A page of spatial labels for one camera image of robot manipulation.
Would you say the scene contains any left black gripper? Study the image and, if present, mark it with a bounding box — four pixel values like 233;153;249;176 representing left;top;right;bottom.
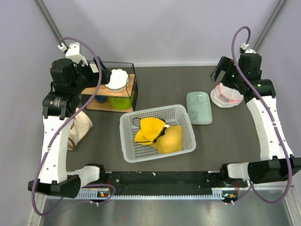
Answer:
70;56;111;95

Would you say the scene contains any cream capybara laundry bag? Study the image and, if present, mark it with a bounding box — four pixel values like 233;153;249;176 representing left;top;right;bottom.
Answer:
68;111;93;151

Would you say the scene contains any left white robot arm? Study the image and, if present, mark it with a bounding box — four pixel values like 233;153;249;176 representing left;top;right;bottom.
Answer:
28;37;107;198

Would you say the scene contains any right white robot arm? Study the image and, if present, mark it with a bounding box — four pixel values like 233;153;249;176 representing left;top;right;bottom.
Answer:
210;49;301;186

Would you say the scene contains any white mesh laundry bag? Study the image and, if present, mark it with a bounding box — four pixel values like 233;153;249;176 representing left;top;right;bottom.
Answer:
210;83;244;108

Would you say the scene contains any yellow bra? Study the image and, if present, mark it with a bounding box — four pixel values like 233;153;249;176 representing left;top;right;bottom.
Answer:
133;117;183;154

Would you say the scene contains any white scalloped plate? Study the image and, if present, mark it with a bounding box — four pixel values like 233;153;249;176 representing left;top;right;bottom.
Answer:
105;69;129;93

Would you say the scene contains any blue bowl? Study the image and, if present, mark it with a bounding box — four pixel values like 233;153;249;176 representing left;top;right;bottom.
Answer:
95;95;108;104

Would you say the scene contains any green plate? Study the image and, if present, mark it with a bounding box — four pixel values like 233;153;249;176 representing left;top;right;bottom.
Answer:
109;92;134;110

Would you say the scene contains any light blue rectangular plate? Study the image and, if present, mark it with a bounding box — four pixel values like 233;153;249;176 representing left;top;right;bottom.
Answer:
186;92;213;125

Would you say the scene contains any white plastic basket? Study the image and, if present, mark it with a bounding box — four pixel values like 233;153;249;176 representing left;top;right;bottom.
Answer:
119;105;196;163

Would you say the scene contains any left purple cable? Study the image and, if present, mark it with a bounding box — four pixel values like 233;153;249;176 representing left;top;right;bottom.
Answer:
31;36;116;216

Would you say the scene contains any purple cable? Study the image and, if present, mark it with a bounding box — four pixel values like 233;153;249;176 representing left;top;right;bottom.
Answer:
31;36;116;216
231;26;294;204

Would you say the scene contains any black wire wooden shelf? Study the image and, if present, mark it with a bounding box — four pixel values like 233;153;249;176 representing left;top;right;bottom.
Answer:
86;61;138;113

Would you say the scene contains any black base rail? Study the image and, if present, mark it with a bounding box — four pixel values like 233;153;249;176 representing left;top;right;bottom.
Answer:
94;170;247;196

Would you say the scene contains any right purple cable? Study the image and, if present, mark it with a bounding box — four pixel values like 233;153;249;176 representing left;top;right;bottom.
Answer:
231;26;294;204

